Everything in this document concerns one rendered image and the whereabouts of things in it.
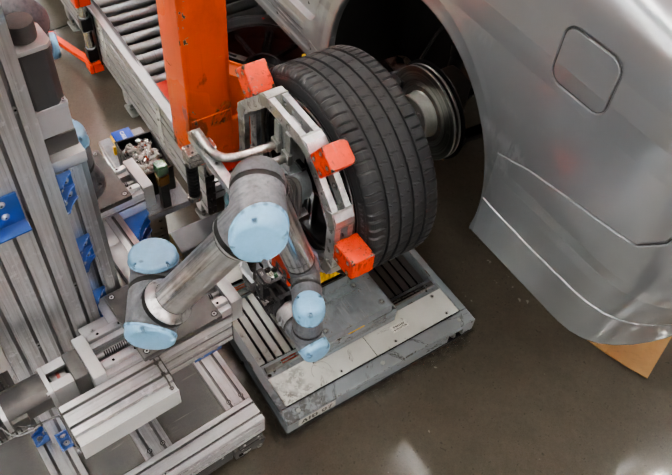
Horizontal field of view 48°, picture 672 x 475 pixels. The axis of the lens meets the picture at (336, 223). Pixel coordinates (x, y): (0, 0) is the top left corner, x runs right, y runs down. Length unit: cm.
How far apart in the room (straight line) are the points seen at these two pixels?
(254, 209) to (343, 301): 132
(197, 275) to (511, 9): 94
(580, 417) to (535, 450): 23
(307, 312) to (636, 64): 88
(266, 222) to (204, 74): 111
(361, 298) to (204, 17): 111
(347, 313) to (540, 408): 79
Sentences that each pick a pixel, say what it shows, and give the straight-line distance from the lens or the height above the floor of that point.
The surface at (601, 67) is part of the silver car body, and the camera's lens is 171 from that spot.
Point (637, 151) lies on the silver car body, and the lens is 172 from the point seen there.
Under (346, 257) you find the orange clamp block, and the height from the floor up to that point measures 88.
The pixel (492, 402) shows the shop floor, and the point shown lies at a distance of 286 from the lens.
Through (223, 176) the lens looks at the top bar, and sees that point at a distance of 205.
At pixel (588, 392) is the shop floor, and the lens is 300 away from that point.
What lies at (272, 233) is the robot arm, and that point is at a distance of 144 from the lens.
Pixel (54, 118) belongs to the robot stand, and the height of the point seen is 135.
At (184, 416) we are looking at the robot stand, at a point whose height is 21.
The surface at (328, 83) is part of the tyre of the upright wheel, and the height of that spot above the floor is 117.
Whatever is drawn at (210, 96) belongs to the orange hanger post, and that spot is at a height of 82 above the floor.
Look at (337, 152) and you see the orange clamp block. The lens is 188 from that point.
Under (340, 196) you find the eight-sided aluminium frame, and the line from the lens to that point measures 198.
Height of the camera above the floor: 247
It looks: 50 degrees down
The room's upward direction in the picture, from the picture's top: 6 degrees clockwise
